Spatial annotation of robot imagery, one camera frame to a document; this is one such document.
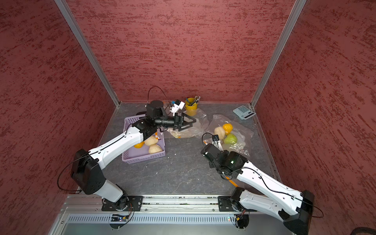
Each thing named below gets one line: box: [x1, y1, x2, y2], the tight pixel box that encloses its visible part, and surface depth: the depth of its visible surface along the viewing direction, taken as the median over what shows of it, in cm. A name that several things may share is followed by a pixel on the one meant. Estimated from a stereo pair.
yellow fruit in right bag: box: [222, 123, 234, 136], surface depth 101 cm
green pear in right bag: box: [223, 133, 238, 145], surface depth 95 cm
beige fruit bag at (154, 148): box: [148, 143, 164, 154], surface depth 90 cm
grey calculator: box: [233, 105, 257, 120], surface depth 116 cm
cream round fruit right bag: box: [213, 126, 226, 140], surface depth 99 cm
